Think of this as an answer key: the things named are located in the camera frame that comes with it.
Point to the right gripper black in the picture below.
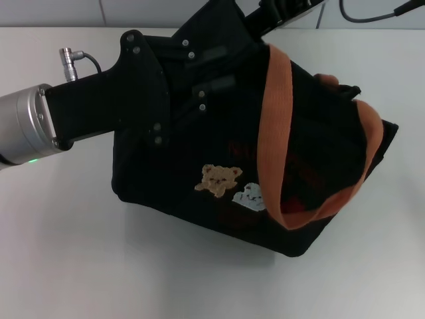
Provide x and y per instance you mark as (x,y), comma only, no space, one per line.
(282,11)

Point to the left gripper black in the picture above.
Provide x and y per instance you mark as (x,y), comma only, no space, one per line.
(126,96)

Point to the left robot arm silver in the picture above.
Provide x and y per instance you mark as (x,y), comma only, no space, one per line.
(23,126)

